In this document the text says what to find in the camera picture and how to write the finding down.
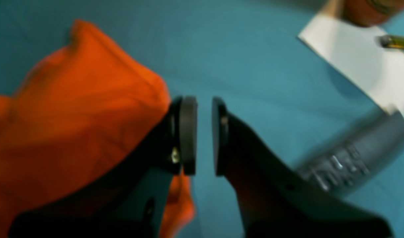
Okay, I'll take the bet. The grey remote control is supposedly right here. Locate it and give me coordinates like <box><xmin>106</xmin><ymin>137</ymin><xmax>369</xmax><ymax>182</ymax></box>
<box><xmin>296</xmin><ymin>110</ymin><xmax>404</xmax><ymax>196</ymax></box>

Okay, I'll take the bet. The red drink can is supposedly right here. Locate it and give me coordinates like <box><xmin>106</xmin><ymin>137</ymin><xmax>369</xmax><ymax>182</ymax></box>
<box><xmin>343</xmin><ymin>0</ymin><xmax>404</xmax><ymax>27</ymax></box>

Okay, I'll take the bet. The small AA battery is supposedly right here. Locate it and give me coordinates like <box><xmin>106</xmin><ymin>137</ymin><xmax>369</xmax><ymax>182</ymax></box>
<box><xmin>378</xmin><ymin>35</ymin><xmax>404</xmax><ymax>50</ymax></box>

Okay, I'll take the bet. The blue-grey table cloth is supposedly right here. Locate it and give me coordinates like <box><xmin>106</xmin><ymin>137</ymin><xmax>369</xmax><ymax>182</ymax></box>
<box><xmin>0</xmin><ymin>0</ymin><xmax>404</xmax><ymax>238</ymax></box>

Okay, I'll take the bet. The orange t-shirt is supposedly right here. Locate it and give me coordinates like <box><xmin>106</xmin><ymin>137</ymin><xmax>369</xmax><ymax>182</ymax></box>
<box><xmin>0</xmin><ymin>20</ymin><xmax>196</xmax><ymax>238</ymax></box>

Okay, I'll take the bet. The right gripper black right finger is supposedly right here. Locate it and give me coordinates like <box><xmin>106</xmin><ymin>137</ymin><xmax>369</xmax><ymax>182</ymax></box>
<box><xmin>212</xmin><ymin>97</ymin><xmax>393</xmax><ymax>238</ymax></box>

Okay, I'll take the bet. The white paper card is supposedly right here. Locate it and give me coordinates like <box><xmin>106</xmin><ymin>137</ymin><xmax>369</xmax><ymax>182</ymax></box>
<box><xmin>299</xmin><ymin>15</ymin><xmax>404</xmax><ymax>115</ymax></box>

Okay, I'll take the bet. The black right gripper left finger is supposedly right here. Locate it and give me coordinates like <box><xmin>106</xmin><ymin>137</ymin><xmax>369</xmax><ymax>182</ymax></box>
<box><xmin>9</xmin><ymin>96</ymin><xmax>197</xmax><ymax>238</ymax></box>

